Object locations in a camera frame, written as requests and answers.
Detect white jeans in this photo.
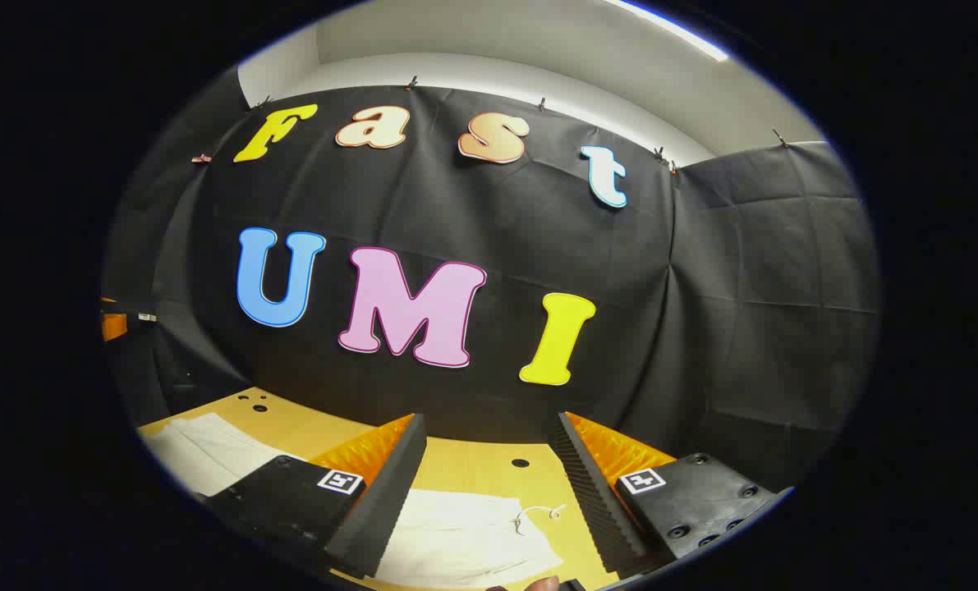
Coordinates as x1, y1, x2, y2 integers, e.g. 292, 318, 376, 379
144, 413, 567, 590

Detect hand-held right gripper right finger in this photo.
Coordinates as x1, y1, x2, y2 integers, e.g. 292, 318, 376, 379
548, 411, 795, 577

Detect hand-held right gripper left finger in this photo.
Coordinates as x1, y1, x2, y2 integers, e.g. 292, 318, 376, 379
197, 413, 429, 580

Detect black backdrop cloth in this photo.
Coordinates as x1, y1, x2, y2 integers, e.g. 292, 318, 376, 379
101, 70, 882, 493

